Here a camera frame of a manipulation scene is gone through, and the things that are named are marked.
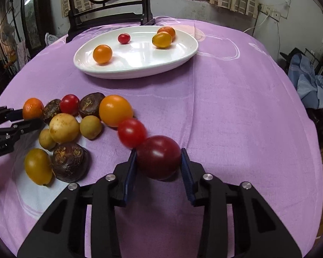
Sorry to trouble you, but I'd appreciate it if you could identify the purple tablecloth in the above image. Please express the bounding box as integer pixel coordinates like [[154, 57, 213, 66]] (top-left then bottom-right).
[[0, 15, 323, 258]]

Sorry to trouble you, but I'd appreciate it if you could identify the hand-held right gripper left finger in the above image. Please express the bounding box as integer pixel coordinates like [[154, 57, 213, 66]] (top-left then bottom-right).
[[17, 148, 138, 258]]

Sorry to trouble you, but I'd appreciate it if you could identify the white power cable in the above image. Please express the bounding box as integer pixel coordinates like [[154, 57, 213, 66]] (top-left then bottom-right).
[[242, 13, 282, 54]]

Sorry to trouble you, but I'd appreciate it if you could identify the black chair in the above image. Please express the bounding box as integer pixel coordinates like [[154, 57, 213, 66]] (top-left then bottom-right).
[[279, 47, 323, 76]]

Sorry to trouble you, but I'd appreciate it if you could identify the small orange mandarin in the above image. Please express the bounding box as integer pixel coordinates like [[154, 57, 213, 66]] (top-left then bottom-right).
[[22, 98, 45, 120]]

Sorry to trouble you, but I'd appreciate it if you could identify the orange tomato behind on plate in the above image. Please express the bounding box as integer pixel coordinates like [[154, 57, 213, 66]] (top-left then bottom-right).
[[157, 26, 176, 40]]

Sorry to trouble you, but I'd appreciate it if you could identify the dark framed picture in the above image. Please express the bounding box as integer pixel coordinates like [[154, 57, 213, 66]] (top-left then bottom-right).
[[19, 0, 54, 51]]

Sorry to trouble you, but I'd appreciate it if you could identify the small pale yellow round fruit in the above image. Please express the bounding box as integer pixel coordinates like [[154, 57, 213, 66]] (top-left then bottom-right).
[[79, 115, 103, 140], [39, 128, 57, 150]]

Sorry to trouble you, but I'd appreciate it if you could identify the blue clothes pile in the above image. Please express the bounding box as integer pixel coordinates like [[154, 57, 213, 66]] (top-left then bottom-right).
[[287, 53, 323, 110]]

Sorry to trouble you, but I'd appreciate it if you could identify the large pale yellow round fruit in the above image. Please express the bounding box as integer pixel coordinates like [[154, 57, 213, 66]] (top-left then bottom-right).
[[49, 113, 80, 144]]

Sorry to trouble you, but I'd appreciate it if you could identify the orange round tomato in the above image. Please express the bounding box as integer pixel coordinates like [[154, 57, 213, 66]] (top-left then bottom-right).
[[93, 45, 113, 65]]

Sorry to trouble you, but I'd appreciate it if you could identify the white plastic bag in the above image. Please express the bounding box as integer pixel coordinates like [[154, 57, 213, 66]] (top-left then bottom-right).
[[45, 32, 60, 47]]

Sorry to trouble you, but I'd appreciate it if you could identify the standing fan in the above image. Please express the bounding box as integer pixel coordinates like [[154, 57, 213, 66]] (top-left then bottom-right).
[[0, 24, 17, 68]]

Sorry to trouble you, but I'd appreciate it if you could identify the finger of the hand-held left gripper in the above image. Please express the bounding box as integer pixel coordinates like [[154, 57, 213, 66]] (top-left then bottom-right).
[[0, 107, 25, 126], [0, 118, 45, 143]]

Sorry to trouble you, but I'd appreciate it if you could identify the yellow orange oval tomato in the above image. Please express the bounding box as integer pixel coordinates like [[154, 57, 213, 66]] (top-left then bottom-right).
[[152, 32, 173, 49]]

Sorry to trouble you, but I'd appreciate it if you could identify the white wall socket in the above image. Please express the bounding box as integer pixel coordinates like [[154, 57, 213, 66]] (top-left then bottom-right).
[[257, 3, 281, 22]]

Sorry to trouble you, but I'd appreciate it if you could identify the large dark brown water chestnut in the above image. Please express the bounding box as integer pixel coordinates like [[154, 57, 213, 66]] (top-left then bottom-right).
[[52, 143, 90, 183]]

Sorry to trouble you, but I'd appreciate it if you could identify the white oval plate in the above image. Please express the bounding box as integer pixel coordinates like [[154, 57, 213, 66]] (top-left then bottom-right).
[[73, 26, 199, 80]]

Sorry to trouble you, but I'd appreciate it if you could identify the dark red tomato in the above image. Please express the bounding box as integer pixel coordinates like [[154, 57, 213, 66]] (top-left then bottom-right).
[[136, 135, 182, 181]]

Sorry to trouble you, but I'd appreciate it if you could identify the large orange tomato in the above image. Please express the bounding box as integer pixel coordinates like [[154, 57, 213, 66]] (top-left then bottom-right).
[[99, 95, 134, 127]]

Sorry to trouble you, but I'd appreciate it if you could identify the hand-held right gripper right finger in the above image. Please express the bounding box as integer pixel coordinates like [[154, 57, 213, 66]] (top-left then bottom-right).
[[180, 148, 309, 258]]

